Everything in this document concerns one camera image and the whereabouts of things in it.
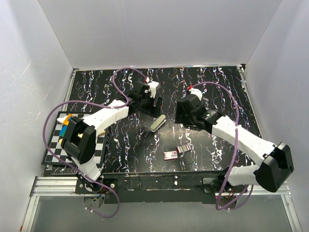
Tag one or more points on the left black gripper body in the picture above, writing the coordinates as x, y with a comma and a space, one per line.
147, 105

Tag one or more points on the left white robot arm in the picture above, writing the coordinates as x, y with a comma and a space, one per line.
79, 135

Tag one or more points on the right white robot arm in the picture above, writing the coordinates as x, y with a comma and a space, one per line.
273, 164

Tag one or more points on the open staple box tray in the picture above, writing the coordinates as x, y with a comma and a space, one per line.
183, 148

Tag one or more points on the beige stapler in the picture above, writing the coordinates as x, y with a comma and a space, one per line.
158, 123

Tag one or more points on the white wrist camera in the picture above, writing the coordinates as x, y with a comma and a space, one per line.
196, 92
152, 88

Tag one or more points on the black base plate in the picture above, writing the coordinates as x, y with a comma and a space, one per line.
168, 187

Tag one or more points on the colourful toy block stack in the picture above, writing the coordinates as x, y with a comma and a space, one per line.
64, 121

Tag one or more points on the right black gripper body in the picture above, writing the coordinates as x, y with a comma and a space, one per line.
186, 119

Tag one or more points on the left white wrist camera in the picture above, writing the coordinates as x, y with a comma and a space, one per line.
152, 88

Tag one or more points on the checkered board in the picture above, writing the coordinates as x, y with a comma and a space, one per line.
54, 145

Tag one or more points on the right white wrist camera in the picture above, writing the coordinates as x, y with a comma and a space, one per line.
196, 92

